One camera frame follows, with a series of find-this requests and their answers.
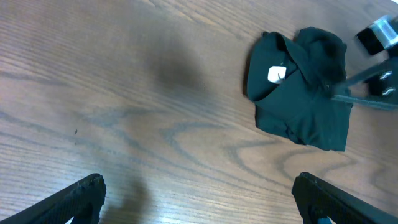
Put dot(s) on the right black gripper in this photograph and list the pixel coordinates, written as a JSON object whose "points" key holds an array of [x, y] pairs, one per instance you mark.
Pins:
{"points": [[381, 80]]}

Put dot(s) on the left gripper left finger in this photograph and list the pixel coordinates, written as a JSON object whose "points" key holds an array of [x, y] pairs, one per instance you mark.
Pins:
{"points": [[79, 203]]}

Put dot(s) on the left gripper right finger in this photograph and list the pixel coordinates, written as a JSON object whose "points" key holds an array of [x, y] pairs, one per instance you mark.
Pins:
{"points": [[320, 202]]}

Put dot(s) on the black t-shirt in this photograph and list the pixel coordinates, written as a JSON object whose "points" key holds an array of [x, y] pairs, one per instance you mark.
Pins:
{"points": [[289, 80]]}

